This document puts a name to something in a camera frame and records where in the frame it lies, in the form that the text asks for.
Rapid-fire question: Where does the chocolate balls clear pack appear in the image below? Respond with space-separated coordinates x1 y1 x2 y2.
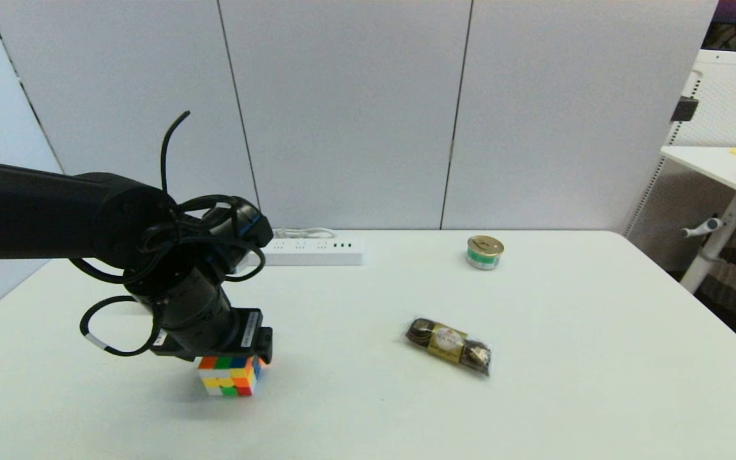
405 317 492 376

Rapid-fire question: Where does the white power strip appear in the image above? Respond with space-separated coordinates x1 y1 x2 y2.
247 235 365 266

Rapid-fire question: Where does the black box on panel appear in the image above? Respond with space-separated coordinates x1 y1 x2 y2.
670 97 698 123

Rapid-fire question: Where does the white side desk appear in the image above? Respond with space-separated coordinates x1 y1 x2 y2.
660 146 736 295

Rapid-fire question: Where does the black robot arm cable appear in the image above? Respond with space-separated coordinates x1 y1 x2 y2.
79 111 268 357

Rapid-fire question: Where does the tin can, gold lid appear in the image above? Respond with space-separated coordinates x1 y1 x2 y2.
466 236 505 271

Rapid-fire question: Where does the grey desk crank handle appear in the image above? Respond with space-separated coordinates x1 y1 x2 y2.
680 218 725 240

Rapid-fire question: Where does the multicoloured rubiks cube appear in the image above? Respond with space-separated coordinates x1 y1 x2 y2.
197 356 262 397

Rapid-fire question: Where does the white perforated panel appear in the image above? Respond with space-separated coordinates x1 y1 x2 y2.
620 50 736 238

